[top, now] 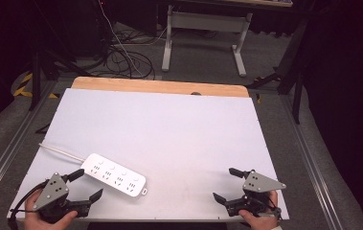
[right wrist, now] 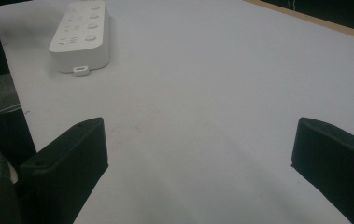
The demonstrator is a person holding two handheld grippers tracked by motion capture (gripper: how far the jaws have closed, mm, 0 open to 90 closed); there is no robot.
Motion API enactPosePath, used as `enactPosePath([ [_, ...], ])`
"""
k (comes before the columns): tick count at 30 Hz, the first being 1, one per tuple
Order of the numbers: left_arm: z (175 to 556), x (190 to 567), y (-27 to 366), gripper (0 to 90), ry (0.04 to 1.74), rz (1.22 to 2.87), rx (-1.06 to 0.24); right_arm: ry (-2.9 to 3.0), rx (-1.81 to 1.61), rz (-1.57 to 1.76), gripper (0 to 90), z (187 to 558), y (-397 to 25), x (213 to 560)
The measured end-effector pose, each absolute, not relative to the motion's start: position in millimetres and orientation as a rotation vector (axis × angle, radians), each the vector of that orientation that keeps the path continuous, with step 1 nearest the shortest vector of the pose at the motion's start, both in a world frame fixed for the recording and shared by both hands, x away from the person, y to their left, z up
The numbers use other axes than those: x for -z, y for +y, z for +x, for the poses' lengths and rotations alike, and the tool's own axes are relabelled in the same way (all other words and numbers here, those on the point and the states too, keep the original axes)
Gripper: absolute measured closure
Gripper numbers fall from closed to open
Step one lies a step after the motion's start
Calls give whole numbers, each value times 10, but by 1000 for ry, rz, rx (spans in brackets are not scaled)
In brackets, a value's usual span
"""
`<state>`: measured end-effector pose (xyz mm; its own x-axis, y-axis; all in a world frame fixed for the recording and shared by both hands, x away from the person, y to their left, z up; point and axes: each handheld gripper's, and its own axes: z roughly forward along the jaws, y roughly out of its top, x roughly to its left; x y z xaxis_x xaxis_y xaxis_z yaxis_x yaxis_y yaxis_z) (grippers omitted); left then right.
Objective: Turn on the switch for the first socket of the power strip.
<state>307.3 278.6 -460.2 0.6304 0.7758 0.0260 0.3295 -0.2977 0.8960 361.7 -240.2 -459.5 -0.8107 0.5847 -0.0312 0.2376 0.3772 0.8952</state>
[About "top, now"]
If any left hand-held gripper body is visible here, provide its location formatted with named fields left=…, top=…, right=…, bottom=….
left=32, top=172, right=91, bottom=223

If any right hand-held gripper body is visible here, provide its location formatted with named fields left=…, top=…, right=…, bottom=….
left=225, top=170, right=287, bottom=219

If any person's left hand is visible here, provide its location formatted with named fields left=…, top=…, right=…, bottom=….
left=24, top=189, right=79, bottom=230

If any person's right hand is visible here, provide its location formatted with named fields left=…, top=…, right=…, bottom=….
left=238, top=190, right=281, bottom=230

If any white power strip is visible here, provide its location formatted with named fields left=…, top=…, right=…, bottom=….
left=80, top=152, right=149, bottom=198

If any white table mat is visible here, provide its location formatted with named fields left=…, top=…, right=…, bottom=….
left=7, top=87, right=290, bottom=222

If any yellow black floor tape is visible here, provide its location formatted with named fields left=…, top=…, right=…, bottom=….
left=11, top=72, right=59, bottom=100

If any black tripod stand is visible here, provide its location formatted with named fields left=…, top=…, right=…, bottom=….
left=29, top=44, right=91, bottom=111

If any black metal stand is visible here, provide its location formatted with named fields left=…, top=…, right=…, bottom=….
left=245, top=15, right=311, bottom=126

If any white power strip cable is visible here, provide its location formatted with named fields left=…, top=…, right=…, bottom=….
left=38, top=142, right=86, bottom=163

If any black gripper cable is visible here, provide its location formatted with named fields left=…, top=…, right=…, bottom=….
left=8, top=179, right=50, bottom=230

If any aluminium floor rail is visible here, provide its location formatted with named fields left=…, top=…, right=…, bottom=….
left=0, top=80, right=58, bottom=207
left=279, top=94, right=345, bottom=230

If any black floor cable bundle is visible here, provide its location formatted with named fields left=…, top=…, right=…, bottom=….
left=82, top=28, right=156, bottom=81

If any thin white floor cable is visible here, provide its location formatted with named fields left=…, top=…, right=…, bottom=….
left=100, top=0, right=168, bottom=79

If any white metal desk frame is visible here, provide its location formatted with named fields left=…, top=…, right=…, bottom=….
left=161, top=4, right=254, bottom=78

